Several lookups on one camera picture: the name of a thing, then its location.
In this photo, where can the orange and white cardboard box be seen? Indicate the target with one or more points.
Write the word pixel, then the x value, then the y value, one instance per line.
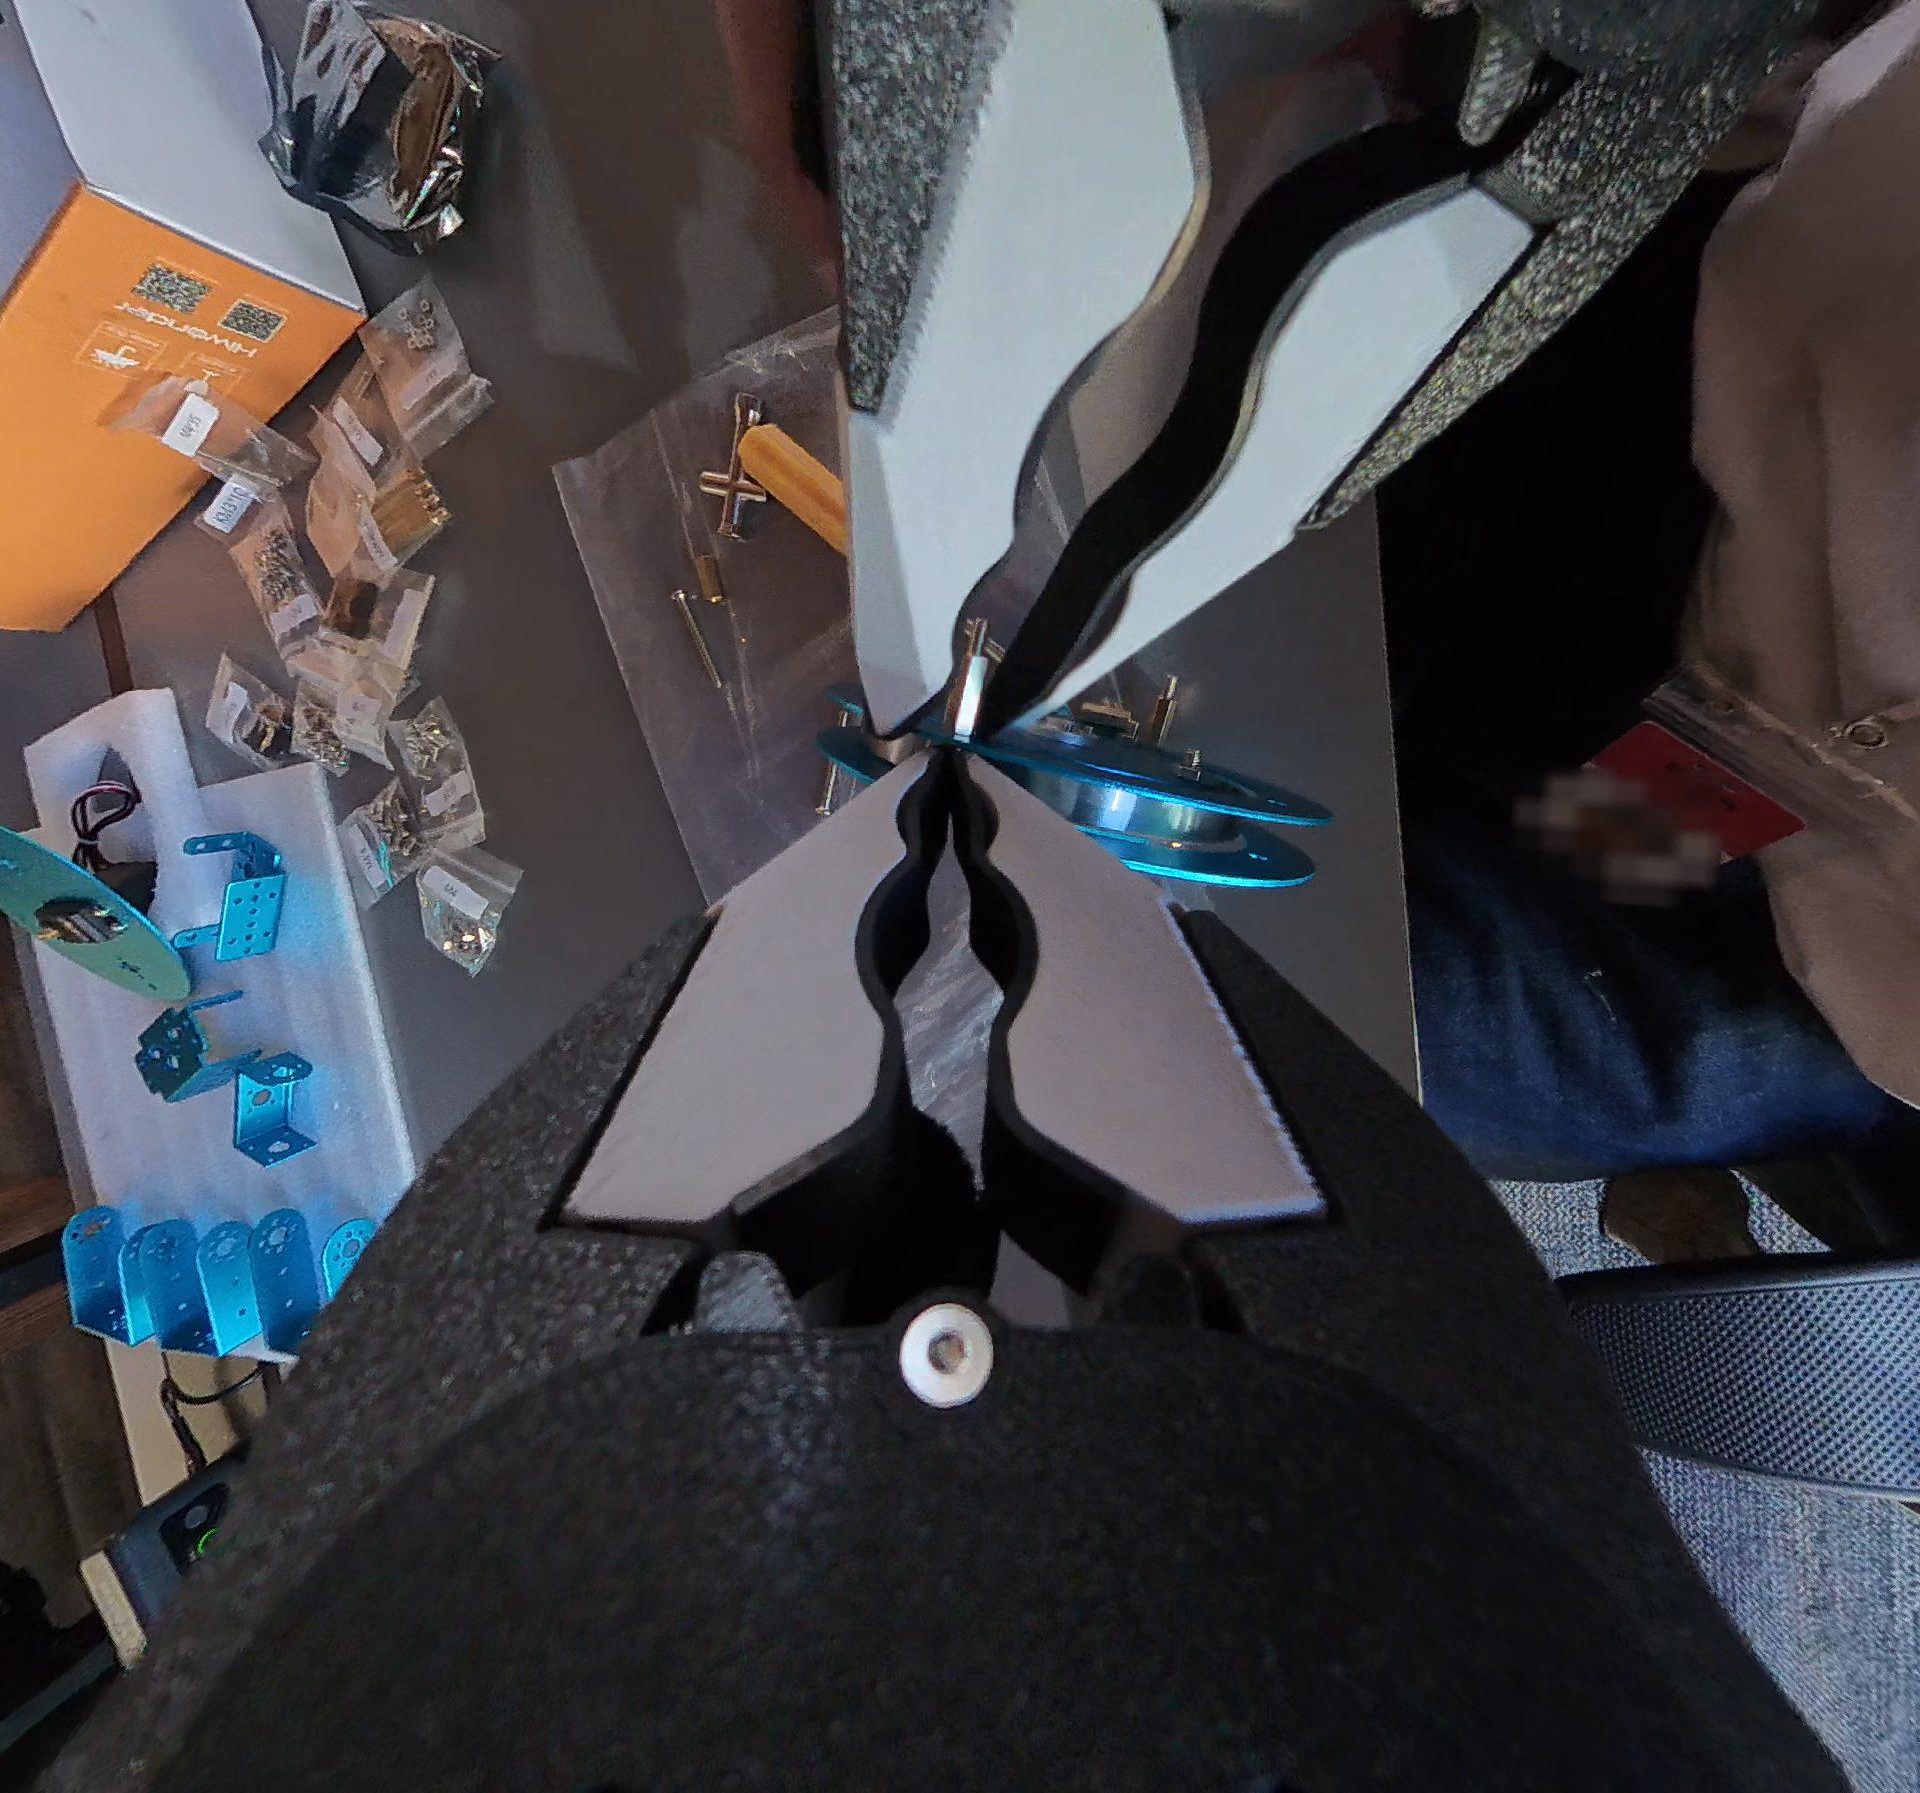
pixel 90 444

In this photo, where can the small blue angle bracket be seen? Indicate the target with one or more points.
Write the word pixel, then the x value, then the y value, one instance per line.
pixel 271 1119

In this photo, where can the yellow tool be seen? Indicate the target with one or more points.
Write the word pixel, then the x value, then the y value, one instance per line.
pixel 794 481

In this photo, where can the grey desk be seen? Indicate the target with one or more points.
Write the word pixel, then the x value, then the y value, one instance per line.
pixel 602 173

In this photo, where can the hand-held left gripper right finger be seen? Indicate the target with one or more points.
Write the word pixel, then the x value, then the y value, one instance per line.
pixel 1155 1072

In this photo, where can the red badge card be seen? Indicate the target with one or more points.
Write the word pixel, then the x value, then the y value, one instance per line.
pixel 1725 788

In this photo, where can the blue round turntable base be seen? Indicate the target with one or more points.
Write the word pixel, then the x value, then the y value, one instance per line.
pixel 1231 856

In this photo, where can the bag of black parts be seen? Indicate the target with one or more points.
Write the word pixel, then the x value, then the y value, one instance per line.
pixel 374 127

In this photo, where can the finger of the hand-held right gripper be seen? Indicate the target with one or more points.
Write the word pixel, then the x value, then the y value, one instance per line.
pixel 1352 353
pixel 1035 204

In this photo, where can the pile of small screw bags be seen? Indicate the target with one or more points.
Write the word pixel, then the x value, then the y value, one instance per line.
pixel 361 593

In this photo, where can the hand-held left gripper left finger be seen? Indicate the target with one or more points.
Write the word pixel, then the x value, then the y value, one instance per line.
pixel 720 1072

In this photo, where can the brass cross standoffs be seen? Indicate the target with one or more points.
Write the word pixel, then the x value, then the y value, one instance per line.
pixel 732 481

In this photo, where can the blue oval metal plate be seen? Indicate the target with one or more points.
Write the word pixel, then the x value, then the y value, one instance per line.
pixel 136 961

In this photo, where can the black servo motor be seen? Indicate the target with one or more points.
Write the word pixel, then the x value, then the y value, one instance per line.
pixel 90 909

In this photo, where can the large clear plastic bag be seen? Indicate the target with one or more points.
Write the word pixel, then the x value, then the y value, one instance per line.
pixel 644 549

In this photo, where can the dark device with green display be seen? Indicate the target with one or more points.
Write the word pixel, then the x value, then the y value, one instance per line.
pixel 172 1539

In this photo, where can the long silver bolt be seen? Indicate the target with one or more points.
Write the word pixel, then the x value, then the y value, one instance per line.
pixel 698 638

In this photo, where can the person's right hand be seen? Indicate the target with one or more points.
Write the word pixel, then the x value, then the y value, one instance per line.
pixel 773 10

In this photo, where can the white foam sheet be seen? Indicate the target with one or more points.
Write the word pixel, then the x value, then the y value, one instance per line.
pixel 345 1044

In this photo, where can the black mesh chair armrest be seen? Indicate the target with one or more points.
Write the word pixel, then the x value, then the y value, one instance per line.
pixel 1771 1389

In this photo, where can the person's blue jeans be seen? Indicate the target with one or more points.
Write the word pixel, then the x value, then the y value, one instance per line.
pixel 1576 1044

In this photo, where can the wide blue perforated bracket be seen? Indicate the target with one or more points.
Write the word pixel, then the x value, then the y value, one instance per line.
pixel 248 909

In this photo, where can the teal multi-hole metal bracket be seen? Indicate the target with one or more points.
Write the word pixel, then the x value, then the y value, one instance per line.
pixel 180 1053

